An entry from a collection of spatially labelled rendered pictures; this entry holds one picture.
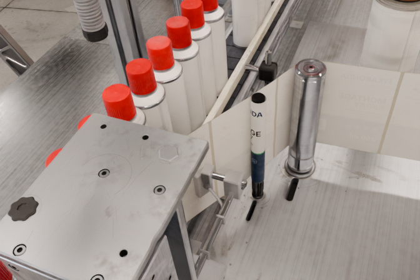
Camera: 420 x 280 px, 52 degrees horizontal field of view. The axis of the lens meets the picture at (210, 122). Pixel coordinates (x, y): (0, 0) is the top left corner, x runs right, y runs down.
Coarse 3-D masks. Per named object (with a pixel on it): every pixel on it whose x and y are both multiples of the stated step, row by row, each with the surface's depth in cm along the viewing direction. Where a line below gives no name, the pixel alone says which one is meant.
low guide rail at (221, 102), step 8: (280, 0) 94; (272, 8) 92; (272, 16) 91; (264, 24) 87; (256, 32) 86; (264, 32) 87; (256, 40) 84; (248, 48) 82; (256, 48) 84; (248, 56) 80; (240, 64) 78; (232, 72) 77; (240, 72) 77; (232, 80) 75; (224, 88) 74; (232, 88) 75; (224, 96) 72; (216, 104) 71; (224, 104) 73; (216, 112) 70; (208, 120) 68
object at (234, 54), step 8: (288, 0) 102; (280, 8) 98; (272, 24) 94; (232, 32) 93; (232, 40) 90; (264, 40) 90; (232, 48) 88; (232, 56) 86; (240, 56) 86; (256, 56) 86; (232, 64) 84; (248, 72) 82; (240, 80) 81; (240, 88) 79; (232, 96) 77
